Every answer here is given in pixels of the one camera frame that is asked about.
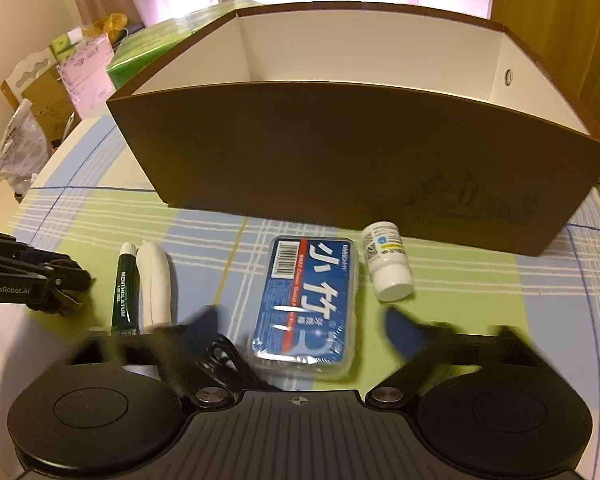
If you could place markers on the yellow plastic bag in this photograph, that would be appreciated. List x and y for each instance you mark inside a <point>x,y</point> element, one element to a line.
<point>110,22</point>

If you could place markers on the clear plastic bag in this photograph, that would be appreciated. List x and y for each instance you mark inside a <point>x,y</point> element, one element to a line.
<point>22,145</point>

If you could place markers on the blue label clear plastic box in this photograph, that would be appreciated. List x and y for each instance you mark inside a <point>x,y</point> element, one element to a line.
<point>305,300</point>

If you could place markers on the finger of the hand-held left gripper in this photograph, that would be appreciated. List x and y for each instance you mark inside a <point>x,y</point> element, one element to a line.
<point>40,255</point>
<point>67,277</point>

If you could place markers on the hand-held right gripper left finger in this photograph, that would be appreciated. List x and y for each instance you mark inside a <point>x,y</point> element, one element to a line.
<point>200,327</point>

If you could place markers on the cream pen-shaped device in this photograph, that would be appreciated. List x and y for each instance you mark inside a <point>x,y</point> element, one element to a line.
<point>155,285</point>

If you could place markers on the small white pill bottle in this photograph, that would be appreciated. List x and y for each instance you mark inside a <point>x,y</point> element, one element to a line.
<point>387,265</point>

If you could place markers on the brown cardboard box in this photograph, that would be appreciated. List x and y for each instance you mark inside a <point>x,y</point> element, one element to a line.
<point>40,95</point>

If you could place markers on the green lip gel tube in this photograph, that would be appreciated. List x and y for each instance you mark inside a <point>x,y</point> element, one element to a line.
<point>125,290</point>

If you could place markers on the brown storage box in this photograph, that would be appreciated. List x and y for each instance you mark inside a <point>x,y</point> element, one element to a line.
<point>330,160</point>

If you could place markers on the green tissue multipack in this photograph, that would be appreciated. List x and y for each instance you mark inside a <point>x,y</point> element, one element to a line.
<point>140,55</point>

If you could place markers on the small green box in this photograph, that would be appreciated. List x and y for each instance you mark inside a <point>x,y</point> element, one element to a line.
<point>67,42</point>

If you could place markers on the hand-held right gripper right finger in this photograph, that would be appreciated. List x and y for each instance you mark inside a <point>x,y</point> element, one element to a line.
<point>405,332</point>

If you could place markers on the wooden wardrobe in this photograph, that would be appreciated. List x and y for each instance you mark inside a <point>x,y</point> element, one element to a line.
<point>565,10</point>

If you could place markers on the pink printed box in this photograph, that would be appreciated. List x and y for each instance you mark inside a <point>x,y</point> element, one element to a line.
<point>87,77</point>

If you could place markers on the plaid tablecloth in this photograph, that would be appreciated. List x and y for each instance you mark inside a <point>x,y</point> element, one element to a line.
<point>480,285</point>

